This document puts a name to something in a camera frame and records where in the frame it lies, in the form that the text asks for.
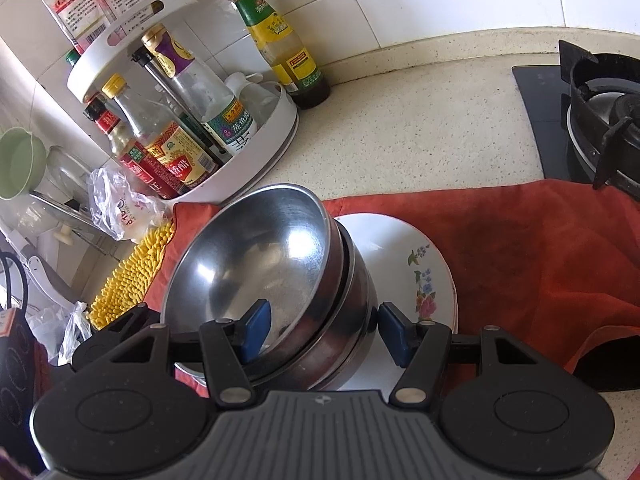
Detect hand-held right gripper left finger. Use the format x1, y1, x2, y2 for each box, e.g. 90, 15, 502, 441
72, 299, 273, 407

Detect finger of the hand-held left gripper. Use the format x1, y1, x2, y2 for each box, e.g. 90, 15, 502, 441
92, 302, 163, 333

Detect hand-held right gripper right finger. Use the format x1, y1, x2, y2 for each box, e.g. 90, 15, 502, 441
378, 302, 566, 407

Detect stainless steel bowl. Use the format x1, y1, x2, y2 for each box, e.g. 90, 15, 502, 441
161, 183, 332, 361
250, 220, 379, 392

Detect floral white plate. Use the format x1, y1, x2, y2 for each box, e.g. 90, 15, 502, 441
172, 213, 459, 393

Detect yellow chenille mat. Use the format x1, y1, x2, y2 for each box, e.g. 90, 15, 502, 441
87, 220, 177, 331

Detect crumpled clear plastic bag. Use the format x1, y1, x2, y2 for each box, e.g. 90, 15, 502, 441
27, 301, 93, 367

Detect clear printed plastic bag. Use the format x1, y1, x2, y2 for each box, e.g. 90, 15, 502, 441
87, 166, 173, 242

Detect black induction cooker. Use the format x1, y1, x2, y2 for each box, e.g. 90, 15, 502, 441
0, 308, 51, 443

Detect red label soy sauce bottle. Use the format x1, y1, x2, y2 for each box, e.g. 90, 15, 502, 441
82, 97, 182, 201

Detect orange cloth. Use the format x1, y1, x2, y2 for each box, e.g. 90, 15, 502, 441
142, 178, 640, 401

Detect glass jar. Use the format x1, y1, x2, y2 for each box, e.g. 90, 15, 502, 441
46, 146, 96, 196

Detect yellow label vinegar bottle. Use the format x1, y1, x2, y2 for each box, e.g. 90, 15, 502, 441
101, 74, 221, 192

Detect green bowl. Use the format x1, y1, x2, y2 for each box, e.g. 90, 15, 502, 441
0, 127, 49, 201

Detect white round condiment rack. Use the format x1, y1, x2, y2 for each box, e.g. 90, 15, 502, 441
66, 0, 300, 204

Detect clear bottle with green label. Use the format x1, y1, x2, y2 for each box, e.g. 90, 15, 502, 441
141, 24, 258, 156

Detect black gas stove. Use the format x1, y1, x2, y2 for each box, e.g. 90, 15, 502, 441
512, 40, 640, 191

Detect yellow green label sauce bottle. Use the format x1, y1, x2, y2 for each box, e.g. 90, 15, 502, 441
223, 0, 332, 110

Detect red white seasoning packet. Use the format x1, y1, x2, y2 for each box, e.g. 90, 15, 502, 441
40, 0, 113, 56

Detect black stove pan support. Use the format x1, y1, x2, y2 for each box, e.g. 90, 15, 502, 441
557, 40, 640, 191

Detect black cable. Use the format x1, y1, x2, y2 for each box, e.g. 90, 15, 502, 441
0, 250, 31, 311

